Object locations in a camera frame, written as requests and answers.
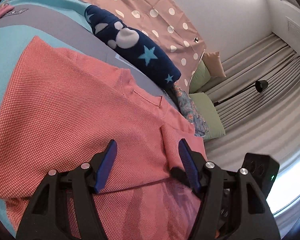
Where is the green pillow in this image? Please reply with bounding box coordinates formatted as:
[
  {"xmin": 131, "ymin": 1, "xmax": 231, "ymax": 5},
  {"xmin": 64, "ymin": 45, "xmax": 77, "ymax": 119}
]
[
  {"xmin": 189, "ymin": 60, "xmax": 211, "ymax": 93},
  {"xmin": 190, "ymin": 92, "xmax": 225, "ymax": 141}
]

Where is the pink knit shirt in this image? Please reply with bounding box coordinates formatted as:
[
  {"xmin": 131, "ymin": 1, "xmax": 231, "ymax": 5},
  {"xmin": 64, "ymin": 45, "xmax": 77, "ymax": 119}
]
[{"xmin": 0, "ymin": 37, "xmax": 205, "ymax": 239}]

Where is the navy star fleece blanket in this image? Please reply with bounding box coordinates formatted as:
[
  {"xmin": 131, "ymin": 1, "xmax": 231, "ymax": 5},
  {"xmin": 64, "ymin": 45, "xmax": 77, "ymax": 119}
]
[{"xmin": 84, "ymin": 5, "xmax": 181, "ymax": 89}]

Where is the turquoise grey patterned duvet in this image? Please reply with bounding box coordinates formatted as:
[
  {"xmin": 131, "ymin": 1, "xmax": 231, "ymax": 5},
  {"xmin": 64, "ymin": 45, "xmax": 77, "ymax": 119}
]
[{"xmin": 0, "ymin": 0, "xmax": 180, "ymax": 238}]

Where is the green pillow near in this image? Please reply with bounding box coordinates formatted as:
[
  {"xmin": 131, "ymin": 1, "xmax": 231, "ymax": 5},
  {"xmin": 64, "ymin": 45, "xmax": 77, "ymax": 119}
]
[{"xmin": 190, "ymin": 92, "xmax": 225, "ymax": 141}]

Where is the green pillow far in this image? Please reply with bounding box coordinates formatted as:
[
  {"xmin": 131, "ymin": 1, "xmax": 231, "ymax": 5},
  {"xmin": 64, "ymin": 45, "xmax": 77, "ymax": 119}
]
[{"xmin": 189, "ymin": 60, "xmax": 211, "ymax": 93}]

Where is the pink polka dot cloth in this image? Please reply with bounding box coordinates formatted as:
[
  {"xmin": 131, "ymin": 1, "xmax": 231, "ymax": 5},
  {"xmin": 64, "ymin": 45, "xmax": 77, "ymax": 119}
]
[{"xmin": 81, "ymin": 0, "xmax": 206, "ymax": 92}]

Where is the folded blue floral garment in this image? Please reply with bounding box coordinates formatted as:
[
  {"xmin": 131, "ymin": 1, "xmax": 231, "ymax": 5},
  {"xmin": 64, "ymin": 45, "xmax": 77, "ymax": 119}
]
[{"xmin": 172, "ymin": 83, "xmax": 209, "ymax": 138}]

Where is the grey striped curtain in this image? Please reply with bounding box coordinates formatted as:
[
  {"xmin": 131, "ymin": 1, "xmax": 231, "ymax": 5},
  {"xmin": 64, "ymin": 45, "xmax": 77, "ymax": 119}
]
[{"xmin": 203, "ymin": 34, "xmax": 300, "ymax": 235}]

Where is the black floor lamp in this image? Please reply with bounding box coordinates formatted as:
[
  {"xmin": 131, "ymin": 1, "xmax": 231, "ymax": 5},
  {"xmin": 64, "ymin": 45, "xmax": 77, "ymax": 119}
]
[{"xmin": 213, "ymin": 80, "xmax": 269, "ymax": 106}]

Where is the beige cushion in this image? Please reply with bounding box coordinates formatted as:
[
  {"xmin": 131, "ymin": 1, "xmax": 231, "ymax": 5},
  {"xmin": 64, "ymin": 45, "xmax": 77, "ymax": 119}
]
[{"xmin": 203, "ymin": 51, "xmax": 226, "ymax": 77}]

